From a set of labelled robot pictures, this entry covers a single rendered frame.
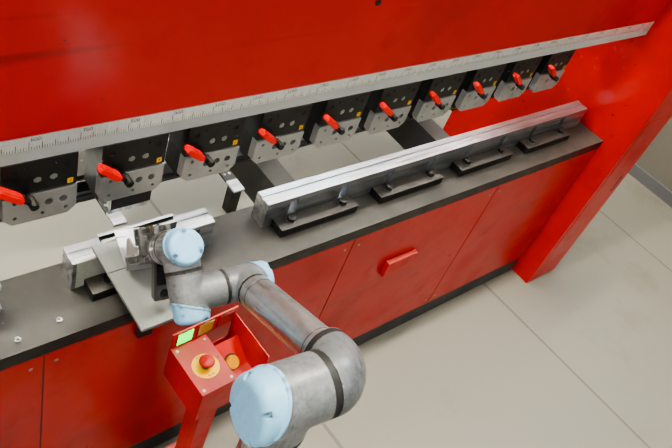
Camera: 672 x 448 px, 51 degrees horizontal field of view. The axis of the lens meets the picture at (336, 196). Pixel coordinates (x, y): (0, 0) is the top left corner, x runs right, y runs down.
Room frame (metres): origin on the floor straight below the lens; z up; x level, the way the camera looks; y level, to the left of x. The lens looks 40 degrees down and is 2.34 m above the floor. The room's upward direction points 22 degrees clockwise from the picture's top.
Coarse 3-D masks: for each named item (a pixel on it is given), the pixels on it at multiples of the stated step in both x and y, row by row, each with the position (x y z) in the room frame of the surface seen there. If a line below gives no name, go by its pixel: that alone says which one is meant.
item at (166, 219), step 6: (162, 216) 1.24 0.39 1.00; (168, 216) 1.25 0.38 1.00; (144, 222) 1.20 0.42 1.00; (150, 222) 1.21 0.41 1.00; (156, 222) 1.22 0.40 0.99; (162, 222) 1.23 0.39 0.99; (168, 222) 1.23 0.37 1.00; (174, 222) 1.24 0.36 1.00; (120, 228) 1.15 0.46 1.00; (126, 228) 1.16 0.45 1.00; (102, 234) 1.11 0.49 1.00; (108, 234) 1.12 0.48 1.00; (114, 234) 1.13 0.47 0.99
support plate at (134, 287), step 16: (96, 256) 1.05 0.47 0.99; (112, 256) 1.06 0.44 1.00; (128, 272) 1.03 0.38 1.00; (144, 272) 1.05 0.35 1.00; (128, 288) 0.99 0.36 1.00; (144, 288) 1.01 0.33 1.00; (128, 304) 0.95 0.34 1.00; (144, 304) 0.97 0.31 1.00; (160, 304) 0.98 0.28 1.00; (144, 320) 0.93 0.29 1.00; (160, 320) 0.94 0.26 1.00
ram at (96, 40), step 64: (0, 0) 0.89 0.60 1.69; (64, 0) 0.97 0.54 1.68; (128, 0) 1.06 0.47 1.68; (192, 0) 1.16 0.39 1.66; (256, 0) 1.28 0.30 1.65; (320, 0) 1.41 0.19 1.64; (384, 0) 1.57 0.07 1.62; (448, 0) 1.76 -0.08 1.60; (512, 0) 1.99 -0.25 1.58; (576, 0) 2.27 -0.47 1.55; (640, 0) 2.63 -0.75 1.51; (0, 64) 0.89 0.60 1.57; (64, 64) 0.97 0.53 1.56; (128, 64) 1.07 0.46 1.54; (192, 64) 1.18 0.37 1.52; (256, 64) 1.31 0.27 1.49; (320, 64) 1.46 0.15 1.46; (384, 64) 1.64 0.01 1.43; (0, 128) 0.88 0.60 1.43; (64, 128) 0.98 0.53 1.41
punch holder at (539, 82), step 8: (544, 56) 2.32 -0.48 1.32; (552, 56) 2.31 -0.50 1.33; (560, 56) 2.36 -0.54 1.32; (568, 56) 2.41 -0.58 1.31; (544, 64) 2.31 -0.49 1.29; (552, 64) 2.34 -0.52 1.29; (560, 64) 2.39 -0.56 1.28; (536, 72) 2.32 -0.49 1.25; (544, 72) 2.32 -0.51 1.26; (560, 72) 2.40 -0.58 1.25; (536, 80) 2.31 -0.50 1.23; (544, 80) 2.34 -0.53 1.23; (552, 80) 2.39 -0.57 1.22; (528, 88) 2.33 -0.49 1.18; (536, 88) 2.33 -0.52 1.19; (544, 88) 2.37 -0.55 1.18
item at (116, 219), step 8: (80, 152) 1.32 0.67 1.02; (80, 160) 1.28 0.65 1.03; (80, 168) 1.25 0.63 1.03; (80, 176) 1.23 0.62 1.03; (80, 184) 1.22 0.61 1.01; (104, 208) 1.19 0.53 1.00; (112, 216) 1.17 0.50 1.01; (120, 216) 1.18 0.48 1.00; (112, 224) 1.15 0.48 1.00; (120, 224) 1.16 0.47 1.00
